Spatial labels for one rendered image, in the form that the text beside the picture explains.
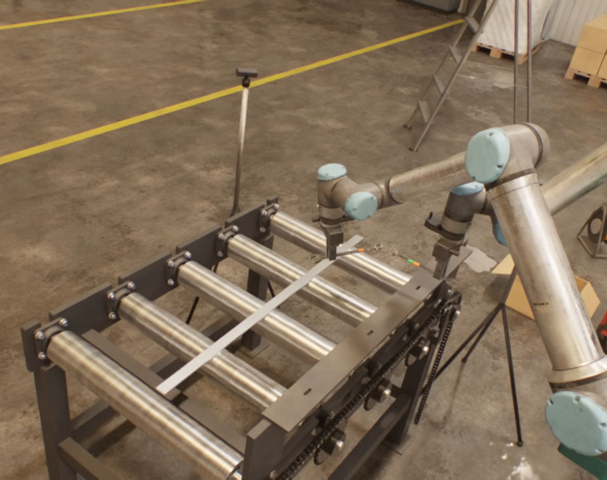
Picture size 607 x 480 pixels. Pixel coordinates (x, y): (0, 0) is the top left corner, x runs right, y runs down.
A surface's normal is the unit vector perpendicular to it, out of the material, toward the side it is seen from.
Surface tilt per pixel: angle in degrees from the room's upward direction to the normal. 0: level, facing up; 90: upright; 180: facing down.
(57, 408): 90
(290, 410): 0
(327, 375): 0
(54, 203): 0
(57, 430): 90
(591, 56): 90
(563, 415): 93
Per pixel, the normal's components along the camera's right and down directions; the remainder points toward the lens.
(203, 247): 0.81, 0.42
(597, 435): -0.78, 0.31
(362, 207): 0.50, 0.54
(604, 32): -0.58, 0.39
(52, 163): 0.14, -0.82
